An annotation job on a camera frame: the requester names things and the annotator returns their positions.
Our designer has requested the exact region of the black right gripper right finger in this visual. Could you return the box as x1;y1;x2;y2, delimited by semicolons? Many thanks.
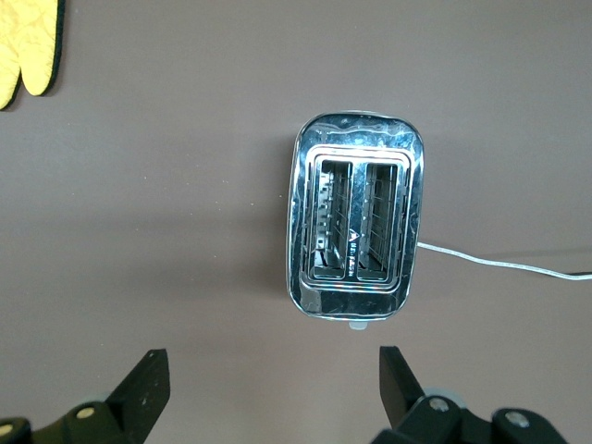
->
369;346;568;444

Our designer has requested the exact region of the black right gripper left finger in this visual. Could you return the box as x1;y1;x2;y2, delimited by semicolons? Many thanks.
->
0;349;171;444

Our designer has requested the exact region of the brown table cover sheet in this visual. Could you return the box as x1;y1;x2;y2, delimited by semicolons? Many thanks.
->
0;0;592;444

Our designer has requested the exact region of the chrome two-slot toaster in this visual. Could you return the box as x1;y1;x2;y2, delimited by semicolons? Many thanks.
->
285;109;425;332

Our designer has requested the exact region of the yellow quilted oven mitt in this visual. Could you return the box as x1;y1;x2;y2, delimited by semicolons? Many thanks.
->
0;0;67;111

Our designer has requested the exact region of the white toaster power cable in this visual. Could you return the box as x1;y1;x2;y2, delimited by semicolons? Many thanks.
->
415;240;592;281

